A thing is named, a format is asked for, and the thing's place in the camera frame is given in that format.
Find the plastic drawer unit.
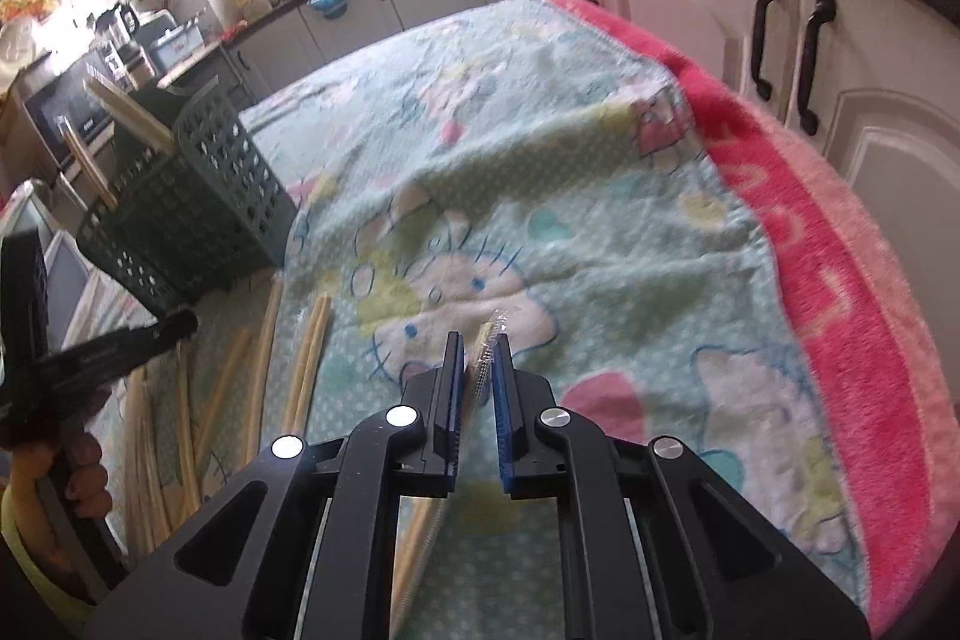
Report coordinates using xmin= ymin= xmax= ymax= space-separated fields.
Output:
xmin=0 ymin=179 xmax=151 ymax=356

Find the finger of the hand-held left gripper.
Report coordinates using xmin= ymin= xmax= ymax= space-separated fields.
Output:
xmin=45 ymin=308 xmax=202 ymax=386

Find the bamboo chopstick pair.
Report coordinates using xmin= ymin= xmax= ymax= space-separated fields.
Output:
xmin=391 ymin=308 xmax=512 ymax=618

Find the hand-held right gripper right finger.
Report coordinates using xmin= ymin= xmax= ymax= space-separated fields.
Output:
xmin=491 ymin=334 xmax=875 ymax=640

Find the green plastic utensil basket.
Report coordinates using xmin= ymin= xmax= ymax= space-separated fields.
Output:
xmin=75 ymin=76 xmax=299 ymax=319

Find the black microwave oven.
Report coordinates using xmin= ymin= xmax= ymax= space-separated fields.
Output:
xmin=22 ymin=51 xmax=125 ymax=165

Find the group of bamboo chopsticks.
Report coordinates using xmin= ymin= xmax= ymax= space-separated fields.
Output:
xmin=112 ymin=276 xmax=335 ymax=566

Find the cartoon printed green blanket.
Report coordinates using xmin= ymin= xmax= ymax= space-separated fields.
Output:
xmin=97 ymin=0 xmax=863 ymax=640

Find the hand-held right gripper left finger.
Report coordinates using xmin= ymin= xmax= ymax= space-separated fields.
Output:
xmin=86 ymin=331 xmax=466 ymax=640

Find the light blue storage box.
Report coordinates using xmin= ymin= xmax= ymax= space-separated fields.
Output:
xmin=142 ymin=26 xmax=207 ymax=75

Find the person's left hand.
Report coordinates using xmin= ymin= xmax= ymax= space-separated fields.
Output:
xmin=0 ymin=377 xmax=115 ymax=521

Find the black blender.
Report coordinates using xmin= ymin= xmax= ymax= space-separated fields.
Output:
xmin=97 ymin=0 xmax=143 ymax=49

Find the pink fleece blanket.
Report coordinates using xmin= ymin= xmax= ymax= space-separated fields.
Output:
xmin=540 ymin=0 xmax=953 ymax=633

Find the person's left forearm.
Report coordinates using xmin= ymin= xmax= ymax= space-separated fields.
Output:
xmin=0 ymin=449 xmax=98 ymax=626

